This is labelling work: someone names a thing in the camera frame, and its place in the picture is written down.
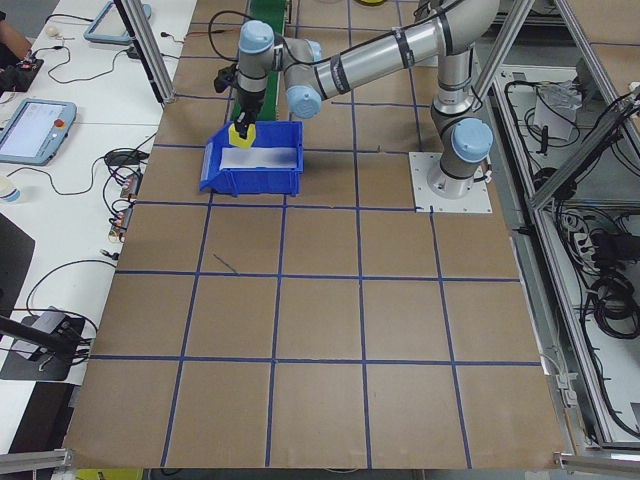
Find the black cable coil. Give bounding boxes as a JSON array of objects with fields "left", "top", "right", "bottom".
[{"left": 582, "top": 272, "right": 636, "bottom": 341}]

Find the black camera stand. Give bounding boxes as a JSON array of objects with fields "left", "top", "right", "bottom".
[{"left": 0, "top": 305, "right": 96, "bottom": 384}]

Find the aluminium extrusion post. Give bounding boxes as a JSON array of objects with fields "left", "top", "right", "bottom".
[{"left": 113, "top": 0, "right": 176, "bottom": 105}]

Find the red conveyor wire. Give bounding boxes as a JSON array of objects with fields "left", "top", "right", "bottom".
[{"left": 185, "top": 25, "right": 241, "bottom": 40}]

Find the blue plastic storage bin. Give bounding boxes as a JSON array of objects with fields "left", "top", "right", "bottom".
[{"left": 198, "top": 119, "right": 305, "bottom": 197}]

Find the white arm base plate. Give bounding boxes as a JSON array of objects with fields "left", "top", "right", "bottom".
[{"left": 408, "top": 151, "right": 494, "bottom": 215}]

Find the white power strip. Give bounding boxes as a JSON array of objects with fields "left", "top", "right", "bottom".
[{"left": 564, "top": 212, "right": 599, "bottom": 261}]

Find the black device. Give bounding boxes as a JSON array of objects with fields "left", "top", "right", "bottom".
[{"left": 0, "top": 63, "right": 25, "bottom": 94}]

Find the aluminium extrusion bar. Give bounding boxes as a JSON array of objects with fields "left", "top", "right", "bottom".
[
  {"left": 0, "top": 447, "right": 76, "bottom": 472},
  {"left": 552, "top": 449, "right": 640, "bottom": 475}
]

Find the white paper cup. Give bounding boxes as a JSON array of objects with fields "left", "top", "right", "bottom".
[{"left": 0, "top": 174, "right": 24, "bottom": 204}]

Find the green conveyor belt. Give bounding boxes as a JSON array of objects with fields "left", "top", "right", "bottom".
[{"left": 248, "top": 0, "right": 296, "bottom": 124}]

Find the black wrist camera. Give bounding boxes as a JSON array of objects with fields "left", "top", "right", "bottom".
[{"left": 213, "top": 66, "right": 238, "bottom": 95}]

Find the white desk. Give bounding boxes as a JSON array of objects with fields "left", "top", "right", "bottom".
[{"left": 0, "top": 0, "right": 199, "bottom": 480}]

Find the white plastic bag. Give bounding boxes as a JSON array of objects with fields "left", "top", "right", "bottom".
[{"left": 532, "top": 82, "right": 581, "bottom": 141}]

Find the yellow foam block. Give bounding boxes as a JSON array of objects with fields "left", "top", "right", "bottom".
[{"left": 227, "top": 122, "right": 257, "bottom": 151}]

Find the white foam pad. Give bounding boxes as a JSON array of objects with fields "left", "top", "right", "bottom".
[{"left": 219, "top": 145, "right": 300, "bottom": 170}]

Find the black monitor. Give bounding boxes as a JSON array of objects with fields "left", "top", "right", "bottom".
[{"left": 0, "top": 212, "right": 37, "bottom": 321}]

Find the metal bar frame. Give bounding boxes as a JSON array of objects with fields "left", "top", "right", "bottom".
[{"left": 469, "top": 0, "right": 640, "bottom": 474}]

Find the light blue teach pendant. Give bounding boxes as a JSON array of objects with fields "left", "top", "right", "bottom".
[
  {"left": 82, "top": 0, "right": 153, "bottom": 47},
  {"left": 0, "top": 98, "right": 78, "bottom": 166}
]

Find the person forearm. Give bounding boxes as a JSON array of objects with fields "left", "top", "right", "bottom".
[{"left": 0, "top": 22, "right": 34, "bottom": 59}]

